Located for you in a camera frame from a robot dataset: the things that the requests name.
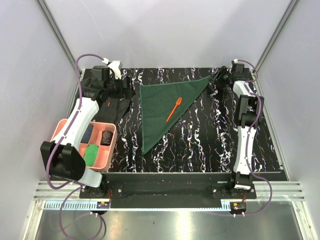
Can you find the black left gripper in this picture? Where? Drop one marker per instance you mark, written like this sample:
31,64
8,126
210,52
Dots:
127,92

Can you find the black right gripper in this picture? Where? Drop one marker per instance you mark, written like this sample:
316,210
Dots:
222,70

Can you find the green cloth napkin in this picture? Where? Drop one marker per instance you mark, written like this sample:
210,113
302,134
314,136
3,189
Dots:
157,102

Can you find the orange plastic fork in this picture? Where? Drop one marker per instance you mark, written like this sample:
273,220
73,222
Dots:
178,102

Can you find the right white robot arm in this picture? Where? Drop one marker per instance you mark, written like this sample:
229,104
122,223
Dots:
247,118

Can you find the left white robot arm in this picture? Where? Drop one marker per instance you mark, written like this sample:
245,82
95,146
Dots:
61,157

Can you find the dark pinstriped shirt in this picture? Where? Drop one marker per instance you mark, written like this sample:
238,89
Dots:
112,108

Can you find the dark brown rolled cloth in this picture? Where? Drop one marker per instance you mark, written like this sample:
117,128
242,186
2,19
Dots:
106,138

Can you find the navy folded cloth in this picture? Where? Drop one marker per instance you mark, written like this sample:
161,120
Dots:
87,134

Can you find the green rolled cloth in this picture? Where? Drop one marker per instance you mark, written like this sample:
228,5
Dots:
90,155

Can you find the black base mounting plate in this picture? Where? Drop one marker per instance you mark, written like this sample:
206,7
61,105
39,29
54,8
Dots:
165,203

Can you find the aluminium frame rail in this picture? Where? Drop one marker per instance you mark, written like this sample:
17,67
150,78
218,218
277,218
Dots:
261,191

